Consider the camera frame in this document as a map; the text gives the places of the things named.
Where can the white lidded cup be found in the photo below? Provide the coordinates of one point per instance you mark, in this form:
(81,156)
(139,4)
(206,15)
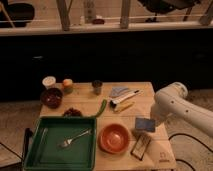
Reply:
(49,82)

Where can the silver fork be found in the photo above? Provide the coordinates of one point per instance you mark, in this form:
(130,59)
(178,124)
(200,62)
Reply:
(68,142)

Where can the wooden table leg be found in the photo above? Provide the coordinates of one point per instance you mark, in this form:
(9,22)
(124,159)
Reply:
(63,13)
(125,11)

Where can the wooden table leg left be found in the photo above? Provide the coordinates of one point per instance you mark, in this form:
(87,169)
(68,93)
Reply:
(63,13)

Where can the grey folded cloth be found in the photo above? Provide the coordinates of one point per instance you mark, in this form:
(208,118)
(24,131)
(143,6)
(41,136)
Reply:
(117,91)

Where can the black round seat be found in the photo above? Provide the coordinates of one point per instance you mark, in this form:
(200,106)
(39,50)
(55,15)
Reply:
(20,13)

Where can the black brown box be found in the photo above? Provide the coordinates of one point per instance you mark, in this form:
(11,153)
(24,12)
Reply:
(140,146)

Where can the yellow corn piece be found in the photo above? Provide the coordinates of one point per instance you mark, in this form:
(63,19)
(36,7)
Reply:
(122,106)

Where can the black office chair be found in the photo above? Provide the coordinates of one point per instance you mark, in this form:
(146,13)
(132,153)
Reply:
(167,6)

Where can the small dark metal cup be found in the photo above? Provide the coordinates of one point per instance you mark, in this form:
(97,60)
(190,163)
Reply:
(97,87)

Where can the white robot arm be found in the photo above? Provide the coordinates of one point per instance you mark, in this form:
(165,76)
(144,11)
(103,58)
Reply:
(172,100)

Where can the dark red berry cluster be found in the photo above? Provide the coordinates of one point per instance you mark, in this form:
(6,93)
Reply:
(72,112)

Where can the wooden table leg right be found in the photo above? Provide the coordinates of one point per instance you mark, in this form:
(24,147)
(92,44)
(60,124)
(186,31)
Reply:
(125,11)

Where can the dark maroon bowl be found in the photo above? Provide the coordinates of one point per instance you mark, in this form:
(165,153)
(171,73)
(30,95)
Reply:
(51,98)

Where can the red orange bowl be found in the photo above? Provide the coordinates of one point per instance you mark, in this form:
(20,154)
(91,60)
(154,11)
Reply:
(114,139)

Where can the orange topped jar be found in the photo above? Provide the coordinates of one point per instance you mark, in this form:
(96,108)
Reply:
(67,85)

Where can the blue sponge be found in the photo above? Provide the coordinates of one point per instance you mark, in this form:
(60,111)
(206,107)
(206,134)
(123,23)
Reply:
(145,124)

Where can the green pepper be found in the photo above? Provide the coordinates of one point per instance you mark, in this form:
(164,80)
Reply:
(101,109)

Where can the white tube with black cap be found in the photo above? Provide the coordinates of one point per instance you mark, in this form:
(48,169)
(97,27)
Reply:
(116,101)

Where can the small dark red dish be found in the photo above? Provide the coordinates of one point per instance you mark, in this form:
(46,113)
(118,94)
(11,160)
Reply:
(98,21)

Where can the green plastic tray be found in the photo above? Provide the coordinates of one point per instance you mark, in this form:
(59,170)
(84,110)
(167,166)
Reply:
(44,153)

